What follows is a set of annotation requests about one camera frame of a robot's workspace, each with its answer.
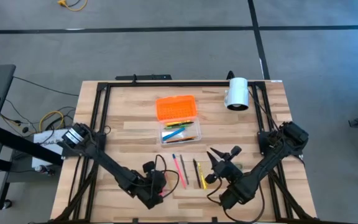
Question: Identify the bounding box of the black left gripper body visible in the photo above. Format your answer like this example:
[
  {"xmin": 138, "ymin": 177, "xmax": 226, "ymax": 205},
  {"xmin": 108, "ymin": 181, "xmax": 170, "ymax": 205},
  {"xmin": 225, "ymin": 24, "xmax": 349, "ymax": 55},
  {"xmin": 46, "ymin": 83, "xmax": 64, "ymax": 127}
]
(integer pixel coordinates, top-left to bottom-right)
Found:
[{"xmin": 134, "ymin": 170, "xmax": 167, "ymax": 210}]

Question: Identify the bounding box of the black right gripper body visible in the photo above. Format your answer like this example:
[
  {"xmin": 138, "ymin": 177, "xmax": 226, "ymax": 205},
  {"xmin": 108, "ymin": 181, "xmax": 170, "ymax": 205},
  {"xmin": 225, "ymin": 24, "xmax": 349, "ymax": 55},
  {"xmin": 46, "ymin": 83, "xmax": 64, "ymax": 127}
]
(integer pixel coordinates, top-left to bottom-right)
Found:
[{"xmin": 205, "ymin": 158, "xmax": 245, "ymax": 187}]

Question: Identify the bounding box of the long yellow highlighter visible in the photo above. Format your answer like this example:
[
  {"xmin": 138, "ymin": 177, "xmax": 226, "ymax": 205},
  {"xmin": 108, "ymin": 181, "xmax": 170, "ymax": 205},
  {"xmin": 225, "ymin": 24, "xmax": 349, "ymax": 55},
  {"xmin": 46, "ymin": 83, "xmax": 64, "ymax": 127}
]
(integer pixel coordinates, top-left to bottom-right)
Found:
[{"xmin": 197, "ymin": 162, "xmax": 208, "ymax": 190}]

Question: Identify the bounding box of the grey marker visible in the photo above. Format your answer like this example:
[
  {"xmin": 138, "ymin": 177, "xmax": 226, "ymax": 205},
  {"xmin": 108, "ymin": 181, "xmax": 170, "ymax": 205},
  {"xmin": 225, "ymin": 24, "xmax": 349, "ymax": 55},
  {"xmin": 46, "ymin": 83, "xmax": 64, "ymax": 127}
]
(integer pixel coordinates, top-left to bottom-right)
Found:
[{"xmin": 179, "ymin": 154, "xmax": 190, "ymax": 185}]

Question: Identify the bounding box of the pink pencil blue eraser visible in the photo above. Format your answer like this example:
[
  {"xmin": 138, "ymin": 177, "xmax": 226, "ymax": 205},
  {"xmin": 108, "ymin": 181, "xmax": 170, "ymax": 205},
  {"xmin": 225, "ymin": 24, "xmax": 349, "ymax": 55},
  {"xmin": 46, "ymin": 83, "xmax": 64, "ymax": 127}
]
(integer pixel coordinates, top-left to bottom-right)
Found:
[{"xmin": 172, "ymin": 153, "xmax": 188, "ymax": 190}]

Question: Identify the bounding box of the blue pen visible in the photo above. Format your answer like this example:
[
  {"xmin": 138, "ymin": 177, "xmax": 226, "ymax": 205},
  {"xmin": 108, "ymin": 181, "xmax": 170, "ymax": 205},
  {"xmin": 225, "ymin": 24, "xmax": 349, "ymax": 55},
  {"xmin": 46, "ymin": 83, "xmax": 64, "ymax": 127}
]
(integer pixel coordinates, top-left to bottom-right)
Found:
[{"xmin": 162, "ymin": 127, "xmax": 186, "ymax": 141}]

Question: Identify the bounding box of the green pen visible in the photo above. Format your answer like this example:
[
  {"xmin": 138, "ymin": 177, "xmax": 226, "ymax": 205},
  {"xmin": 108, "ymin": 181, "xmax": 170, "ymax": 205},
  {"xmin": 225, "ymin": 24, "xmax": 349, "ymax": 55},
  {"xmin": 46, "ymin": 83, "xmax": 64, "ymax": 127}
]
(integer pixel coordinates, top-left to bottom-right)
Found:
[{"xmin": 163, "ymin": 124, "xmax": 186, "ymax": 131}]

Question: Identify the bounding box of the yellow highlighter black print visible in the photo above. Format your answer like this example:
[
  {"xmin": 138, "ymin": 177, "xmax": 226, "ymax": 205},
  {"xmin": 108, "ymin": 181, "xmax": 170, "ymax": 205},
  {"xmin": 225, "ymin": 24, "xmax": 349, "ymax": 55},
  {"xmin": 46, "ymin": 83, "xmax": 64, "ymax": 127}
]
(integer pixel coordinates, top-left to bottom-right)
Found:
[{"xmin": 165, "ymin": 120, "xmax": 193, "ymax": 126}]

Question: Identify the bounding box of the clear supply box orange lid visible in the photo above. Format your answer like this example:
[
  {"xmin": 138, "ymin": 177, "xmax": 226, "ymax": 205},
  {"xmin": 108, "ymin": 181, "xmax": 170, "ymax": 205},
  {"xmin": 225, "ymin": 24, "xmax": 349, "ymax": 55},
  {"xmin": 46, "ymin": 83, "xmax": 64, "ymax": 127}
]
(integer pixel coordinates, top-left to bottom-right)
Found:
[{"xmin": 155, "ymin": 95, "xmax": 202, "ymax": 146}]

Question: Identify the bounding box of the white printed box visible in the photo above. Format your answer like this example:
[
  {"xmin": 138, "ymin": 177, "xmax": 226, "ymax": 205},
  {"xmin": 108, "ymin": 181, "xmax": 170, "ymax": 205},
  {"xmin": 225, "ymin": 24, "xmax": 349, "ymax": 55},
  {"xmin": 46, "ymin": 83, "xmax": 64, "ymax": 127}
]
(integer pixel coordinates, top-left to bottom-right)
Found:
[{"xmin": 31, "ymin": 129, "xmax": 71, "ymax": 169}]

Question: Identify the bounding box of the white spot lamp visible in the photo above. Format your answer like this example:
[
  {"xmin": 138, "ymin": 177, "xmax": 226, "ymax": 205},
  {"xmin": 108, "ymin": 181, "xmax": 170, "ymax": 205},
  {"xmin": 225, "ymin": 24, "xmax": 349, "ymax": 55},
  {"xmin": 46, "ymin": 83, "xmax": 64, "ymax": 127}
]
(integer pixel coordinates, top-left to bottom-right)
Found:
[{"xmin": 224, "ymin": 77, "xmax": 250, "ymax": 112}]

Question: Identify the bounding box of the black power strip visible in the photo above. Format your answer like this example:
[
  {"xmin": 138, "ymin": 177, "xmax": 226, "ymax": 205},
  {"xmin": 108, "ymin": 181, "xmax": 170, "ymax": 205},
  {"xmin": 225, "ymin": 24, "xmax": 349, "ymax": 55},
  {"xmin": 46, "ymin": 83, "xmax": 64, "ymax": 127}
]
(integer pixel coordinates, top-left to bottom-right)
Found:
[{"xmin": 115, "ymin": 73, "xmax": 173, "ymax": 82}]

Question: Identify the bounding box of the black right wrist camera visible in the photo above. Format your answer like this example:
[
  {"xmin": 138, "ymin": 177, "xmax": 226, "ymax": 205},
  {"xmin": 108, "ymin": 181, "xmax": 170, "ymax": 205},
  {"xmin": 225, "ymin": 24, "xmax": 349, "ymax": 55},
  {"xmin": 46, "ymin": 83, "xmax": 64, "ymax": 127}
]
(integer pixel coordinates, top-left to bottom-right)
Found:
[{"xmin": 229, "ymin": 145, "xmax": 243, "ymax": 159}]

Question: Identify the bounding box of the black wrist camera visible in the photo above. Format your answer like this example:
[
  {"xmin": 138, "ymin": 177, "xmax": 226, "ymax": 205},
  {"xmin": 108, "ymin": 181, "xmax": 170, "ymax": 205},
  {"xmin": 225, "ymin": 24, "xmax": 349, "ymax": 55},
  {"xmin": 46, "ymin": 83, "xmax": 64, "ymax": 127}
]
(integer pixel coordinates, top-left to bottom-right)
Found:
[
  {"xmin": 229, "ymin": 145, "xmax": 243, "ymax": 159},
  {"xmin": 142, "ymin": 161, "xmax": 156, "ymax": 174}
]

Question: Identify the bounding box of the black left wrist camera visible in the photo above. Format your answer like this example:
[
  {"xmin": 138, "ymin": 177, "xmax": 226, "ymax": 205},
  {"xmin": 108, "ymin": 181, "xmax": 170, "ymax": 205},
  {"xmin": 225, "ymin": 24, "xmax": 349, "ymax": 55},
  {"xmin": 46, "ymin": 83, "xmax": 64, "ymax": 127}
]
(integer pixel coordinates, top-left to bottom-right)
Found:
[{"xmin": 142, "ymin": 161, "xmax": 156, "ymax": 174}]

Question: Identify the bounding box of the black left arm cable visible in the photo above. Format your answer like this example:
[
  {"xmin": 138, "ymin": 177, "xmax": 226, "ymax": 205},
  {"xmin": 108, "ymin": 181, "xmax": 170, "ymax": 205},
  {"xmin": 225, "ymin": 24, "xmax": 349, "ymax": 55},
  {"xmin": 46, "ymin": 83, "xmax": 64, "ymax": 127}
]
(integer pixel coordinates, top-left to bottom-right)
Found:
[{"xmin": 154, "ymin": 154, "xmax": 180, "ymax": 199}]

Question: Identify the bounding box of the black table frame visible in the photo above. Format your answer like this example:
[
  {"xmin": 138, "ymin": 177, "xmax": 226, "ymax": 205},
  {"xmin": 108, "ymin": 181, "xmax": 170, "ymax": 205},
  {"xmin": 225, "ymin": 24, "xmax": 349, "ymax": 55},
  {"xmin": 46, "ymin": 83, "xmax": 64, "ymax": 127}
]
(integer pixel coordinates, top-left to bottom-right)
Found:
[{"xmin": 53, "ymin": 80, "xmax": 318, "ymax": 224}]

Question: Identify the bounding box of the yellow coiled cable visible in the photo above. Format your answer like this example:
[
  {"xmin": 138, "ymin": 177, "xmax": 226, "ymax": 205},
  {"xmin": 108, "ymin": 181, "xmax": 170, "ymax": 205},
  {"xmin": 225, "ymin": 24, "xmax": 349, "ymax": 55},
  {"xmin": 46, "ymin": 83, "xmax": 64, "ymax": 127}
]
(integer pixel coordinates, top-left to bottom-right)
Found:
[{"xmin": 39, "ymin": 110, "xmax": 65, "ymax": 131}]

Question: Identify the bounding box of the yellow floor cable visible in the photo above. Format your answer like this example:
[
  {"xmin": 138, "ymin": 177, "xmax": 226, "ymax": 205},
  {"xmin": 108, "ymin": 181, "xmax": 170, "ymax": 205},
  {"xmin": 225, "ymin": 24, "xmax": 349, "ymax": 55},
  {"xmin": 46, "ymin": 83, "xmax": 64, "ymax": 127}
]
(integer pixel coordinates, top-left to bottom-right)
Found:
[{"xmin": 57, "ymin": 0, "xmax": 89, "ymax": 12}]

